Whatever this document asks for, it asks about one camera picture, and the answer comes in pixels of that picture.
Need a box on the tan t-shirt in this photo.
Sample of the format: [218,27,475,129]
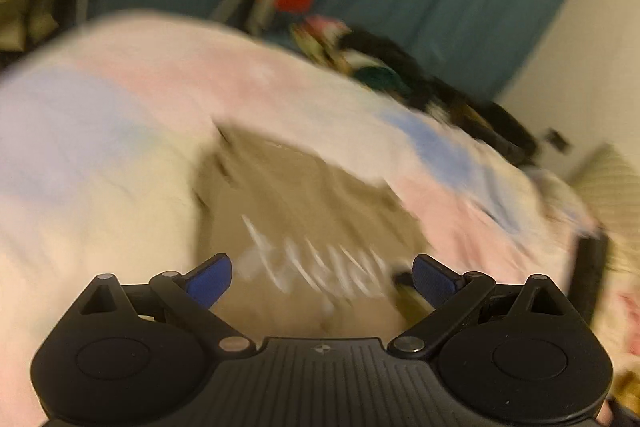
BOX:
[194,126,427,341]

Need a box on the pile of assorted clothes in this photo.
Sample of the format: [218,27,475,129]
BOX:
[290,15,538,167]

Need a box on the pastel tie-dye bedspread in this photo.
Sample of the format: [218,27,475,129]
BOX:
[1,12,596,426]

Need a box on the wall power outlet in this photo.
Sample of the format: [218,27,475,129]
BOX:
[544,128,572,155]

